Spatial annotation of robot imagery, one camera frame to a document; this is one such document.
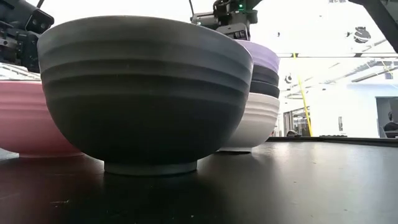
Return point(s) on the white ribbed bowl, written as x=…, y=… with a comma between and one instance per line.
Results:
x=258, y=121

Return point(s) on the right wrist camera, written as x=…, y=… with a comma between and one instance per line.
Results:
x=233, y=32

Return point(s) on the black table frame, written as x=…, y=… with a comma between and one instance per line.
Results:
x=342, y=140

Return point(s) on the pink ribbed bowl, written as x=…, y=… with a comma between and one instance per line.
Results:
x=25, y=118

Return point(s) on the black ribbed bowl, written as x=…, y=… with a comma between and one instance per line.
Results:
x=267, y=90
x=265, y=74
x=146, y=102

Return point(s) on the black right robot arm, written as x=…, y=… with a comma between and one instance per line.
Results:
x=385, y=18

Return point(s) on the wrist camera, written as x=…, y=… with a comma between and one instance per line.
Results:
x=233, y=32
x=38, y=21

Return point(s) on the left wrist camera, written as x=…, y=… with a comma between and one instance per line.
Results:
x=38, y=21

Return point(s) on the purple ribbed bowl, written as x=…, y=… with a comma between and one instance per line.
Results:
x=262, y=54

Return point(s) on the person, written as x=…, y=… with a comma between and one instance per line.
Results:
x=391, y=127

